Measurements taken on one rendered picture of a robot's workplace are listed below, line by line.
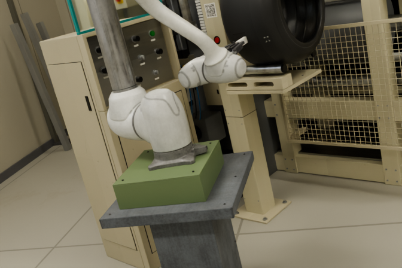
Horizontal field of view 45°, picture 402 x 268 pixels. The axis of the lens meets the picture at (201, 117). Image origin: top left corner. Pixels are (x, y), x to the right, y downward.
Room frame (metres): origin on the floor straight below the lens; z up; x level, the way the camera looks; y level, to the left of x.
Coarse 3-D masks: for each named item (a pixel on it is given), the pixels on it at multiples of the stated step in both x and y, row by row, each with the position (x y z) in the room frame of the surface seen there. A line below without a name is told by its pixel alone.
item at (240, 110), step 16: (208, 0) 2.60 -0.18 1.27; (208, 32) 2.63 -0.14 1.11; (224, 32) 2.55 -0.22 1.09; (224, 96) 2.62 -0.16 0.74; (240, 96) 2.56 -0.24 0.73; (240, 112) 2.55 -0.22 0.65; (256, 112) 2.64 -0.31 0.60; (240, 128) 2.57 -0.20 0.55; (256, 128) 2.61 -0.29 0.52; (240, 144) 2.59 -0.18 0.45; (256, 144) 2.59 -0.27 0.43; (256, 160) 2.57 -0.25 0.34; (256, 176) 2.55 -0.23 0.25; (256, 192) 2.56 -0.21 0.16; (272, 192) 2.64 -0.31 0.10; (256, 208) 2.58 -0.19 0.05
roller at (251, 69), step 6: (246, 66) 2.40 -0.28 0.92; (252, 66) 2.37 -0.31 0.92; (258, 66) 2.34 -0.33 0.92; (264, 66) 2.31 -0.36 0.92; (270, 66) 2.28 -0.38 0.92; (276, 66) 2.26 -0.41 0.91; (282, 66) 2.24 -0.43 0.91; (246, 72) 2.39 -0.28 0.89; (252, 72) 2.36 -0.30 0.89; (258, 72) 2.33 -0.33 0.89; (264, 72) 2.31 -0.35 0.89; (270, 72) 2.29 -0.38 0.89; (276, 72) 2.26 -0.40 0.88; (282, 72) 2.24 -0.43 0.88
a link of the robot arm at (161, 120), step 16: (144, 96) 1.78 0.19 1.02; (160, 96) 1.73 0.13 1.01; (176, 96) 1.77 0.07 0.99; (144, 112) 1.73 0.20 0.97; (160, 112) 1.70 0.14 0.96; (176, 112) 1.72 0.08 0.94; (144, 128) 1.74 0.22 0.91; (160, 128) 1.69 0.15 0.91; (176, 128) 1.70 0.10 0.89; (160, 144) 1.70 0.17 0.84; (176, 144) 1.70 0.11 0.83
